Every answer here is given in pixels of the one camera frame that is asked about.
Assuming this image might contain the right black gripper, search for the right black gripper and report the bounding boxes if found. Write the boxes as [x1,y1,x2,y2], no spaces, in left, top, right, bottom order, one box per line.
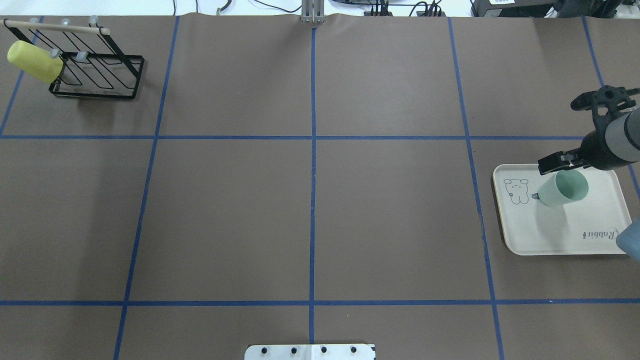
[537,131,626,176]

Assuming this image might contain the light green cup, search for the light green cup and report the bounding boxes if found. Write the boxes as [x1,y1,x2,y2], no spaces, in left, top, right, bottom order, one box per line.
[537,170,590,207]

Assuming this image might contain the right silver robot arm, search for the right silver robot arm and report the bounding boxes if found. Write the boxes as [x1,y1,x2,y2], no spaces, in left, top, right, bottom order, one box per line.
[537,111,640,207]

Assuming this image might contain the cream rabbit tray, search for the cream rabbit tray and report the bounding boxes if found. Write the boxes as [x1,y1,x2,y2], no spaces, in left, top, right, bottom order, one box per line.
[492,164,632,256]

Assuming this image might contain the yellow cup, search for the yellow cup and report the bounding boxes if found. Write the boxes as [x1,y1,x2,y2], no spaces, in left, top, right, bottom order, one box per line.
[7,40,64,84]

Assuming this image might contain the black box with label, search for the black box with label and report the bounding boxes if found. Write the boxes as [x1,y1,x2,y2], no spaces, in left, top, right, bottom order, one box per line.
[471,0,556,18]

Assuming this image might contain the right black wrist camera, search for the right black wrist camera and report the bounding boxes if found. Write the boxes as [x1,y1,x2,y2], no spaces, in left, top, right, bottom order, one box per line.
[570,85,640,132]

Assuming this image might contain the aluminium frame post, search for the aluminium frame post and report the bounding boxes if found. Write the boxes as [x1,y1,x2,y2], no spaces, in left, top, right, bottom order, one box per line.
[300,0,326,24]

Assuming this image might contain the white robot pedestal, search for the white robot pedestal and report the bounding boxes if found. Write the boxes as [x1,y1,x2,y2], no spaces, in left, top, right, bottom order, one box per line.
[244,343,377,360]

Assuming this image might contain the black wire cup rack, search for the black wire cup rack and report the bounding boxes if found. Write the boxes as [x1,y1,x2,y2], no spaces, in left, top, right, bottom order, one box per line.
[2,15,146,100]

